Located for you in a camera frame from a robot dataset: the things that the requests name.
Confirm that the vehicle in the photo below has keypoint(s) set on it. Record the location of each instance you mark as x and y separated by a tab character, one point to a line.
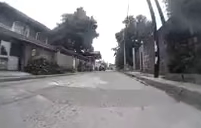
102	67

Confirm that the building with flat canopy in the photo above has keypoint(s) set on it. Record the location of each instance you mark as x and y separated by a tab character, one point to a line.
92	56

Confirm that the thin utility pole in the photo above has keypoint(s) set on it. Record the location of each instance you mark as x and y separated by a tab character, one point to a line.
124	50

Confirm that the grey concrete road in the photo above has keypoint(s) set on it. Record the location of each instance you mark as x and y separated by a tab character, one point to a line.
98	100

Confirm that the large dark tree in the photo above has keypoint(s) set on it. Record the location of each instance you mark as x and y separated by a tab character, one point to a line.
75	31

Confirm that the fence with concrete pillars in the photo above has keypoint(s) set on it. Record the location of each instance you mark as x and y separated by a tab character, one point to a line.
141	58

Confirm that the group of trees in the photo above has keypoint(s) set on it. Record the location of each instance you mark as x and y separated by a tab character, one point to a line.
134	33

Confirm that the dark leaning pole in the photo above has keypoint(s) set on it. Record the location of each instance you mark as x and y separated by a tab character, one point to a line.
156	50

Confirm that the dark green bush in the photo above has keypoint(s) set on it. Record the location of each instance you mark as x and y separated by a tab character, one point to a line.
41	66

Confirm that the raised concrete kerb sidewalk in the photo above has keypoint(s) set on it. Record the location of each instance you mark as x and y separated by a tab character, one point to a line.
174	86

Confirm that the two-storey house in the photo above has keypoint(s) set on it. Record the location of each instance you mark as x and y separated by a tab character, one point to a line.
14	43

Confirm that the grey concrete sidewalk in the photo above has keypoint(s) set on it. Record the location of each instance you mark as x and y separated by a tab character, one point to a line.
8	75

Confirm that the grey concrete wall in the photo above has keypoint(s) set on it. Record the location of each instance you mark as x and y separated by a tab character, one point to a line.
65	61

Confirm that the dark grey wall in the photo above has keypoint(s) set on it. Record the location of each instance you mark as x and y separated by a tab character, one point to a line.
184	53

